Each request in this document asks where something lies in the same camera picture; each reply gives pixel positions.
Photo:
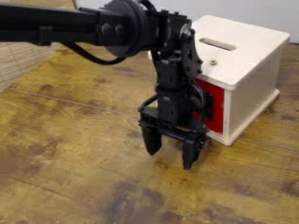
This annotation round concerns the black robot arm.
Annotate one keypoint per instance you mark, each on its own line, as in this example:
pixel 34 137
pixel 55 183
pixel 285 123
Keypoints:
pixel 113 33

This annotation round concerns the red drawer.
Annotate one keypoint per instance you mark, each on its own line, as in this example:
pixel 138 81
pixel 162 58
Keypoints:
pixel 214 112

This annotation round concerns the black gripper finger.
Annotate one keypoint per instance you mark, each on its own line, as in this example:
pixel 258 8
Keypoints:
pixel 153 139
pixel 192 150

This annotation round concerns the black metal drawer handle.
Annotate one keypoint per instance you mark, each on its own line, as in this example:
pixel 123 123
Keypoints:
pixel 177 106

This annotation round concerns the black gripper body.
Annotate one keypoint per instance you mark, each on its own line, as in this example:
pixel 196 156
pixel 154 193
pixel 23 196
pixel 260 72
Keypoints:
pixel 190 128

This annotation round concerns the white wooden drawer cabinet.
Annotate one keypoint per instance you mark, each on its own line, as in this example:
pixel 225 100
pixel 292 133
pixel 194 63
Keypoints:
pixel 233 55

